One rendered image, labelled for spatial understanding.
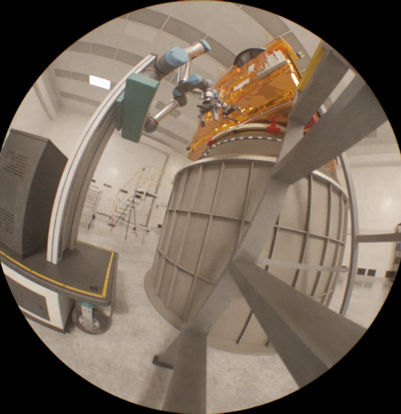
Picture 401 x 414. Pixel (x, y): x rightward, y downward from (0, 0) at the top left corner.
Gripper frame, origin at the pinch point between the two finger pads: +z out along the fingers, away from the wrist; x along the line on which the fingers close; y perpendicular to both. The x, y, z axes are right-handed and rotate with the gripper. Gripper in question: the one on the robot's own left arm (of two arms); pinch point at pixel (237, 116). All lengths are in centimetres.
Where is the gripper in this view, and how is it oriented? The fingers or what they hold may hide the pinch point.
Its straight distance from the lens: 149.1
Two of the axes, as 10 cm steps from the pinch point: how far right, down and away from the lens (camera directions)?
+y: 2.4, -9.6, 1.5
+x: -5.3, 0.0, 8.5
